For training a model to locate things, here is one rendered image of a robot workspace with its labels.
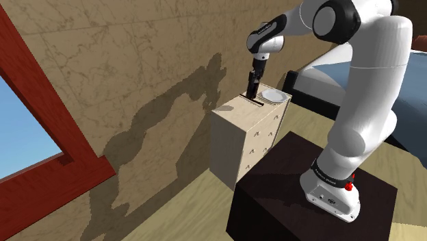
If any dark robot stand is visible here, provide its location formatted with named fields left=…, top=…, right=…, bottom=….
left=225, top=130, right=398, bottom=241

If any bed with blue cover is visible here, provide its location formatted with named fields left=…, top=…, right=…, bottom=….
left=282, top=32, right=427, bottom=157

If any white octagonal plate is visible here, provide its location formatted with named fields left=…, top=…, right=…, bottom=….
left=261, top=88, right=288, bottom=104

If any beige chest of drawers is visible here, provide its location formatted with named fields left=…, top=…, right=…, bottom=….
left=209, top=83, right=293, bottom=192

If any red framed window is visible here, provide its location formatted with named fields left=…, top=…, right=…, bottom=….
left=0, top=5, right=116, bottom=241

